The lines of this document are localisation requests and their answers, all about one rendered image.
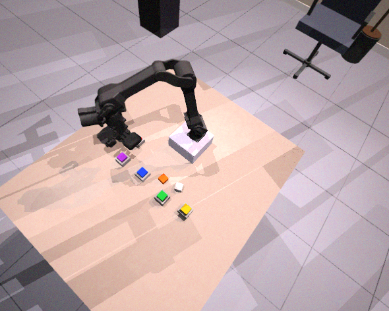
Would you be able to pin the yellow button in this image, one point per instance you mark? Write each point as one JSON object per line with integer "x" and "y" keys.
{"x": 185, "y": 210}

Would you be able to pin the purple button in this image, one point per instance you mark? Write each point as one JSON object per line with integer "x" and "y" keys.
{"x": 122, "y": 159}

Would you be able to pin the orange block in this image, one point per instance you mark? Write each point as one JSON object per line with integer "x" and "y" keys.
{"x": 163, "y": 178}

